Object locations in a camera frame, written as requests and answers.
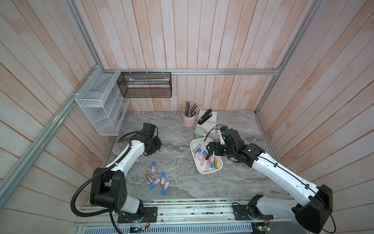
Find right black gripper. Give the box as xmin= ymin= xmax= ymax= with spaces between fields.
xmin=206 ymin=142 xmax=237 ymax=160

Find pink lip gloss tube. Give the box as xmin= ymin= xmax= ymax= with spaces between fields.
xmin=205 ymin=159 xmax=210 ymax=173

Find white storage tray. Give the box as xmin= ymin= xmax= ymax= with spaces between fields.
xmin=190 ymin=137 xmax=223 ymax=175

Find blue pink lipstick top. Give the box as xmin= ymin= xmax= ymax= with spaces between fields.
xmin=194 ymin=149 xmax=202 ymax=159

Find silver lipstick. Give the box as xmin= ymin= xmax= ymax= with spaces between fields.
xmin=193 ymin=144 xmax=201 ymax=154

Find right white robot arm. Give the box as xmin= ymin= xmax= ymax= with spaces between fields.
xmin=205 ymin=125 xmax=333 ymax=234

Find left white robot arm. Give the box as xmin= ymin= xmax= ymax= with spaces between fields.
xmin=90 ymin=123 xmax=162 ymax=214

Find blue pink lipstick bottom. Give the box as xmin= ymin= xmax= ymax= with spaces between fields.
xmin=149 ymin=178 xmax=161 ymax=190

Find white notebook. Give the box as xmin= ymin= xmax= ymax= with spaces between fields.
xmin=196 ymin=110 xmax=217 ymax=132

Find green pencil sharpener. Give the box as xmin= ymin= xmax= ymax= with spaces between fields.
xmin=194 ymin=127 xmax=207 ymax=138

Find black stapler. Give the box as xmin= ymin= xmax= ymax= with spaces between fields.
xmin=198 ymin=109 xmax=212 ymax=125

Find pink pen cup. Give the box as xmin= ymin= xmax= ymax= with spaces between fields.
xmin=183 ymin=116 xmax=195 ymax=128

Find brown clear lip gloss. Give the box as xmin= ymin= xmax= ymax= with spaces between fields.
xmin=145 ymin=173 xmax=154 ymax=184

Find pens in cup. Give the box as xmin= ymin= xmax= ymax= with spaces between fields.
xmin=180 ymin=101 xmax=198 ymax=118

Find black corrugated cable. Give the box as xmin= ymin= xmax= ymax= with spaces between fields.
xmin=70 ymin=131 xmax=141 ymax=234

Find black mesh wall basket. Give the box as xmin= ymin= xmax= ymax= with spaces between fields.
xmin=117 ymin=72 xmax=172 ymax=98

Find white wire mesh shelf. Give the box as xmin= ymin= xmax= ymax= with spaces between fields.
xmin=76 ymin=66 xmax=130 ymax=136

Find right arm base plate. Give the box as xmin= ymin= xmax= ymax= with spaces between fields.
xmin=231 ymin=202 xmax=274 ymax=221

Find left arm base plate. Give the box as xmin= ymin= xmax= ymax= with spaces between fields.
xmin=117 ymin=206 xmax=158 ymax=224

